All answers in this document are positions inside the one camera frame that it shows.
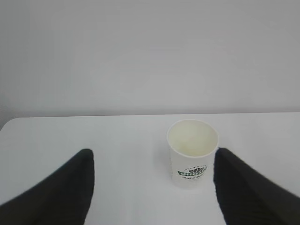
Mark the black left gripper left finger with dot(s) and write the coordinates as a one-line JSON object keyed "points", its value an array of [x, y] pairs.
{"points": [[63, 198]]}

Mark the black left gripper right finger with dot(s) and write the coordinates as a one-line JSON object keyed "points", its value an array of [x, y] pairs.
{"points": [[246, 197]]}

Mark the white paper coffee cup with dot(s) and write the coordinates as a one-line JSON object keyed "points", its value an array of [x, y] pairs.
{"points": [[192, 145]]}

